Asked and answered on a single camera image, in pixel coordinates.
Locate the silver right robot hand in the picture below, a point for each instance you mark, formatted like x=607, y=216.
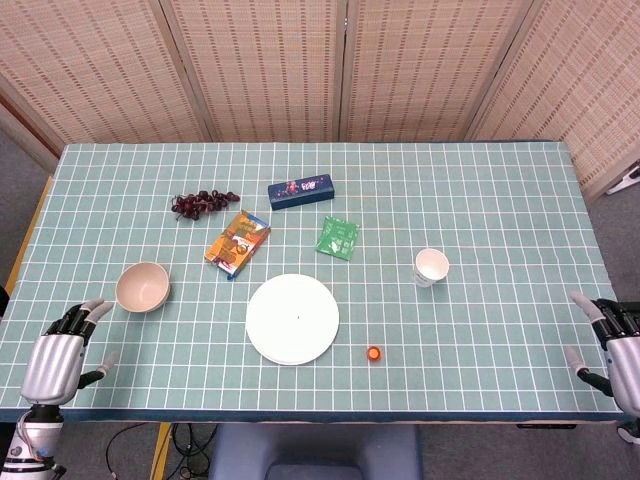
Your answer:
x=625, y=365

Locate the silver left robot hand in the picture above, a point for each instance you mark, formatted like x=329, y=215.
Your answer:
x=52, y=367

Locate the beige bowl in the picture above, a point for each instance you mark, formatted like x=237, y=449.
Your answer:
x=142, y=290

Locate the white paper cup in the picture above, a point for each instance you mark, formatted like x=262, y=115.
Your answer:
x=430, y=267

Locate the blue robot base seat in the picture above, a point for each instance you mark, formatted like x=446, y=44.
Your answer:
x=315, y=452

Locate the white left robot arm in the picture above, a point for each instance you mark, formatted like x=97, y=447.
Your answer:
x=30, y=440

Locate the white round plate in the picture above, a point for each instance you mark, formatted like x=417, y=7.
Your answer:
x=292, y=320

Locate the green grid tablecloth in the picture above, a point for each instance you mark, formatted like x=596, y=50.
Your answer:
x=475, y=325

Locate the white stand foot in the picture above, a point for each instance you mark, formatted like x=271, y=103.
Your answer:
x=627, y=181

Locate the dark red grape bunch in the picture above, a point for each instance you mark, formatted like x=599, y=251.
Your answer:
x=197, y=204

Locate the orange snack box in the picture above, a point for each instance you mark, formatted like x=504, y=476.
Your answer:
x=237, y=245

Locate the orange bottle cap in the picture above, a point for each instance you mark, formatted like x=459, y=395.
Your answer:
x=374, y=354

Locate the dark blue rectangular box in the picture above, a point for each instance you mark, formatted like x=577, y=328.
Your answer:
x=300, y=192

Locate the green sachet packet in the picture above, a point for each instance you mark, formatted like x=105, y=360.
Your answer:
x=337, y=239

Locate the bamboo folding screen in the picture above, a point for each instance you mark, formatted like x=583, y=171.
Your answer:
x=275, y=70

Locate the yellow table frame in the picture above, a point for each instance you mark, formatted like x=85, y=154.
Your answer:
x=161, y=450

